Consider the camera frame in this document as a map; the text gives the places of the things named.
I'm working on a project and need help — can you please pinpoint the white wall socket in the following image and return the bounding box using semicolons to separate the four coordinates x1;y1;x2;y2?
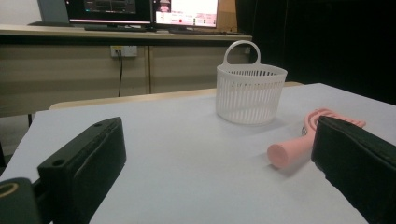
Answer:
109;45;138;58

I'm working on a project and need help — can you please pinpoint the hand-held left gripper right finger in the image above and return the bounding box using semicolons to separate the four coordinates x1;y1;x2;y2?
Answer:
311;115;396;224

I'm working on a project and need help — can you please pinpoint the brown cardboard box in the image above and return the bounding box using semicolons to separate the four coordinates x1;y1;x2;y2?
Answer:
217;0;238;33

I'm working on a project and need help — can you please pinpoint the pink hairbrush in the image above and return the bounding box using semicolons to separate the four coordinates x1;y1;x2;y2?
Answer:
266;107;367;171

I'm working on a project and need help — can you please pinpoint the black keyboard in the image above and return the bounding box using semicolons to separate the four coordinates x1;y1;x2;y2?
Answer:
167;28;229;36
83;24;148;34

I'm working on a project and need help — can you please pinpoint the long beige desk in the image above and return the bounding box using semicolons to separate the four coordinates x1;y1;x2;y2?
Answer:
0;23;253;119

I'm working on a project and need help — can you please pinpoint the black power cable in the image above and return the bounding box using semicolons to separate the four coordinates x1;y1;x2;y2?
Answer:
116;50;124;98

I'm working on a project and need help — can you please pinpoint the monitor with dark screen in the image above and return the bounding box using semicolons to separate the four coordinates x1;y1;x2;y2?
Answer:
64;0;152;25

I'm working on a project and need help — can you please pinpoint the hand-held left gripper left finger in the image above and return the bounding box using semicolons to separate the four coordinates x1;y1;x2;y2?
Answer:
36;117;127;224

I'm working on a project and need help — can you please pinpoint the white plastic slotted basket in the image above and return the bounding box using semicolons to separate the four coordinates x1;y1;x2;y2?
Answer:
215;39;289;126

